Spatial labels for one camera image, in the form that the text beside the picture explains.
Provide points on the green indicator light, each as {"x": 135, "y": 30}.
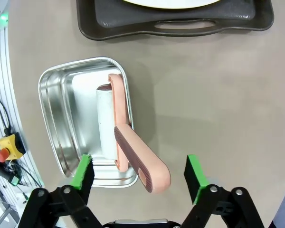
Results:
{"x": 1, "y": 18}

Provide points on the dark brown serving tray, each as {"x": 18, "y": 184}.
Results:
{"x": 263, "y": 19}

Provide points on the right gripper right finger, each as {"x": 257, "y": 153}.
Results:
{"x": 196, "y": 175}

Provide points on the white round plate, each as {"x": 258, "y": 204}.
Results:
{"x": 171, "y": 4}

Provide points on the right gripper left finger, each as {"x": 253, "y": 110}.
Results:
{"x": 82, "y": 173}

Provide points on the rectangular steel container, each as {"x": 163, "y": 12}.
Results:
{"x": 57, "y": 107}

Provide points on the yellow emergency stop button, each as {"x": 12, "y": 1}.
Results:
{"x": 10, "y": 145}

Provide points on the pink lint roller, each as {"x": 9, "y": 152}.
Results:
{"x": 142, "y": 154}

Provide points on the white slotted base panel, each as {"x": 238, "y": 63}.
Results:
{"x": 2, "y": 71}

